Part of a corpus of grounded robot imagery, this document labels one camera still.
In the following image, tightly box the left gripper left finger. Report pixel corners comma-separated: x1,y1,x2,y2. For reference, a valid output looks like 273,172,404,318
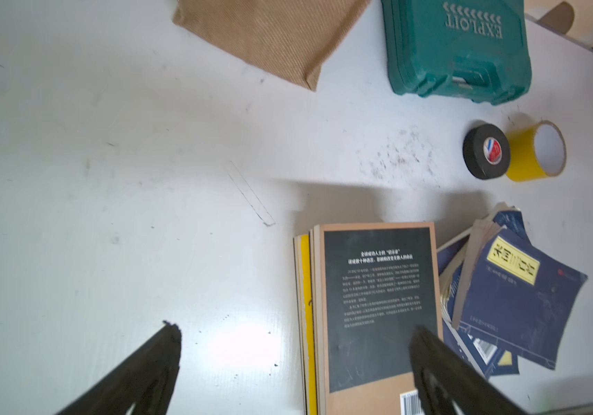
60,321,182,414

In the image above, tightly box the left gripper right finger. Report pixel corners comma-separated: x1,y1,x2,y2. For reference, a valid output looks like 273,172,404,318
409,325,524,415

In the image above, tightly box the tan book black cover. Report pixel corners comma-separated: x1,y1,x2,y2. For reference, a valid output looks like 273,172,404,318
309,222,443,414

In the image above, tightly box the yellow cartoon book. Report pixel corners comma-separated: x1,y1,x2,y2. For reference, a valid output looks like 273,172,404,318
293,234,319,415

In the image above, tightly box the bottom navy blue book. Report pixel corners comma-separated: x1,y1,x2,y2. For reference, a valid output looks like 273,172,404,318
436,233,519,379

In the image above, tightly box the navy blue book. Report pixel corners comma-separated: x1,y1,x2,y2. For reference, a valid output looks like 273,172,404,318
448,220,588,370
436,233,519,379

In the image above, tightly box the top navy blue book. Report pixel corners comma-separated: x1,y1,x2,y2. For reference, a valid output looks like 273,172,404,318
448,220,588,370

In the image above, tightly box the black tape roll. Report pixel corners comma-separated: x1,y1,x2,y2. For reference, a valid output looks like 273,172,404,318
462,124,511,181

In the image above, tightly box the yellow tape roll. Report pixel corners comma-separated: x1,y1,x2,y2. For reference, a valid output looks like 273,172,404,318
507,121,567,183

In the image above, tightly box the green plastic tool case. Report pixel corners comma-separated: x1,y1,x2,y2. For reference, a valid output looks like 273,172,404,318
382,0,532,105

